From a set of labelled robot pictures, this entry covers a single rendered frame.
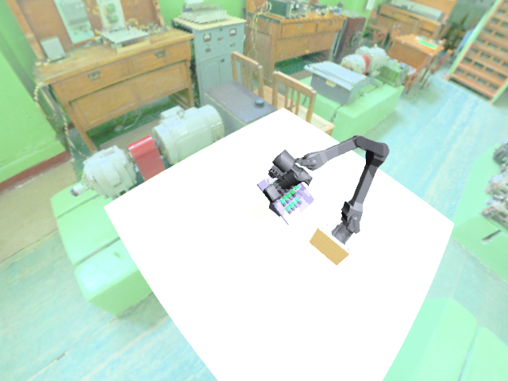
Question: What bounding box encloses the lavender switch panel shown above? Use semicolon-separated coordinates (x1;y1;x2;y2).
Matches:
257;176;315;226

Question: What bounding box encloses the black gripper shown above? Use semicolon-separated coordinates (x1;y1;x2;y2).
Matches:
263;172;297;203

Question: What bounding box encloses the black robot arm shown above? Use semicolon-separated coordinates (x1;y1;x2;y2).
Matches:
268;135;390;245

